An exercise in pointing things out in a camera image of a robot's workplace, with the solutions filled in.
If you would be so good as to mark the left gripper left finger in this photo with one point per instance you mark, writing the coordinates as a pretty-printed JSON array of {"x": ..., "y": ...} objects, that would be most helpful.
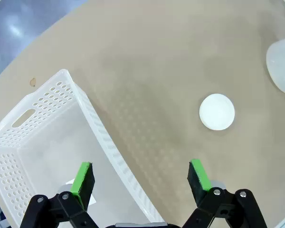
[{"x": 82, "y": 187}]

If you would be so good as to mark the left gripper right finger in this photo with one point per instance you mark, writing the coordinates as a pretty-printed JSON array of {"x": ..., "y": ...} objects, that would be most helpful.
[{"x": 199, "y": 187}]

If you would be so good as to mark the white round flask cap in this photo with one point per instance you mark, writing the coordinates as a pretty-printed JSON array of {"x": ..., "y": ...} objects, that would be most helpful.
[{"x": 216, "y": 111}]

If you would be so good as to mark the white perforated plastic basket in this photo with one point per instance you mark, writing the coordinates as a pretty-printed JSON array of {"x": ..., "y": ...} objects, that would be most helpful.
[{"x": 50, "y": 147}]

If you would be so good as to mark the translucent Erlenmeyer flask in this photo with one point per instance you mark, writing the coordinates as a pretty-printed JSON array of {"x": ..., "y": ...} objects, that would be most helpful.
[{"x": 282, "y": 64}]

